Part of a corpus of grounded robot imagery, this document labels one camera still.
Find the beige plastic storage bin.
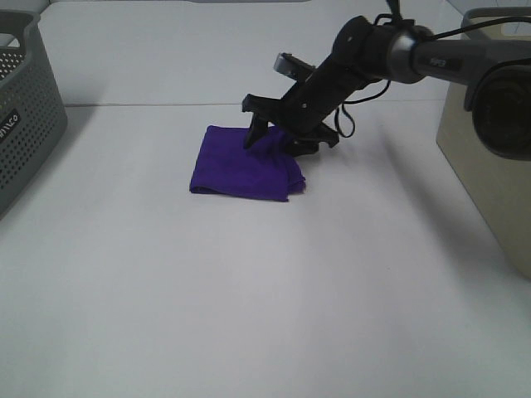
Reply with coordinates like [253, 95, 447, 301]
[436, 7, 531, 279]

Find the grey perforated plastic basket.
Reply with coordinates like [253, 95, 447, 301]
[1, 10, 67, 213]

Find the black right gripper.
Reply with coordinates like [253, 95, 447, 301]
[241, 56, 365, 157]

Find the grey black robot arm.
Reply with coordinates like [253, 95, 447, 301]
[242, 15, 530, 161]

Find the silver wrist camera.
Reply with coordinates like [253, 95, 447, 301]
[274, 52, 316, 82]

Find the purple towel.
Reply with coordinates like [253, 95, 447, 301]
[189, 125, 306, 202]

